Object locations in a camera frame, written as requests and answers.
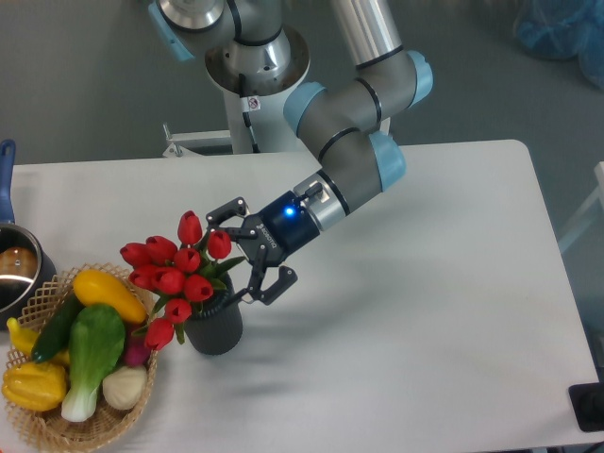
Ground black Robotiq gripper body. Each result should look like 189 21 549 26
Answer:
236 191 320 267

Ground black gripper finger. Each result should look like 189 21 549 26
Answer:
206 197 255 241
235 261 298 306

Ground red tulip bouquet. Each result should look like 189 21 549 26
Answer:
121 210 244 351

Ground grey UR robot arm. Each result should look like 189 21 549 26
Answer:
148 1 433 304

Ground dark grey ribbed vase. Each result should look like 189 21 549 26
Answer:
184 274 243 356

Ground purple red radish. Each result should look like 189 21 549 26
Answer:
122 328 151 367

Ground yellow squash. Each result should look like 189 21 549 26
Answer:
73 269 147 325

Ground green bok choy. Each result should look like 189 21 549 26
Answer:
61 304 126 423

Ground white garlic bulb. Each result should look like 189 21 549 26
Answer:
102 366 147 411

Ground dark green cucumber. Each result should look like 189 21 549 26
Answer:
31 293 84 363

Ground small yellow gourd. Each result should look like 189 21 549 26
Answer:
6 317 71 367

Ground yellow bell pepper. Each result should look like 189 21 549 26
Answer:
2 362 67 411

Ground woven wicker basket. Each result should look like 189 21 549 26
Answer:
2 263 157 452

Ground black device at table edge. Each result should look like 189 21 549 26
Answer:
568 382 603 432

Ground blue plastic bag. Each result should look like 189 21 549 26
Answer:
513 1 603 89

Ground black cable on pedestal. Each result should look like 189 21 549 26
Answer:
238 74 261 155

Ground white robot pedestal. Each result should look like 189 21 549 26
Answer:
161 23 397 159

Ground blue handled saucepan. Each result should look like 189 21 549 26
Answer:
1 139 56 331

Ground white frame at right edge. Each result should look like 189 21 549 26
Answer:
558 161 603 254

